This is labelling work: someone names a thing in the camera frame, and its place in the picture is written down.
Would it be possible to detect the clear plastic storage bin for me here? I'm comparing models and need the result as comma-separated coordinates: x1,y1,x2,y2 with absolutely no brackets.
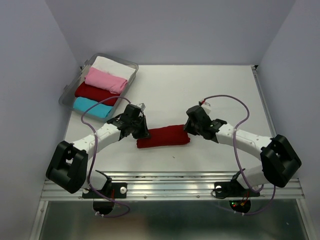
58,53,139,114

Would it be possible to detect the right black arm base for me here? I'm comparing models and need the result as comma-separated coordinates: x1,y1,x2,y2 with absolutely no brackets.
211,172,260,200

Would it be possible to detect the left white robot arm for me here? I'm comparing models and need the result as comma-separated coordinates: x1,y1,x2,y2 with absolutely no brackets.
45,103,150,194

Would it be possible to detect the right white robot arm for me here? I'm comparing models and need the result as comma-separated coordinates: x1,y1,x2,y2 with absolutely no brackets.
184,105,302,197

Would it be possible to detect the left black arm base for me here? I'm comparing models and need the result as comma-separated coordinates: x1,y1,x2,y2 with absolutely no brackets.
82,182,128,199

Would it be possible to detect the rolled pink t shirt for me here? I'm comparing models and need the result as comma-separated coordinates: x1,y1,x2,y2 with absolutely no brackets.
84,67,128,94

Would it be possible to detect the rolled white t shirt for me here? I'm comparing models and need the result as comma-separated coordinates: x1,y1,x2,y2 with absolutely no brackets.
91,56,136,80

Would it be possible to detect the rolled cyan t shirt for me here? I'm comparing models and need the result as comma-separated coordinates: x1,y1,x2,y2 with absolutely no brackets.
72,96,115,118

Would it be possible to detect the rolled dark red t shirt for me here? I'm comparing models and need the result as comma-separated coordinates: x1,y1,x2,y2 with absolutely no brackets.
74,82,120,102

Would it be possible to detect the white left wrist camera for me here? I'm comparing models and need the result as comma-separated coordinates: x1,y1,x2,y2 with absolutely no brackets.
136,103,146,111

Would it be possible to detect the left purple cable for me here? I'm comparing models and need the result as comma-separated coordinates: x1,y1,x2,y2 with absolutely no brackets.
81,96,131,218

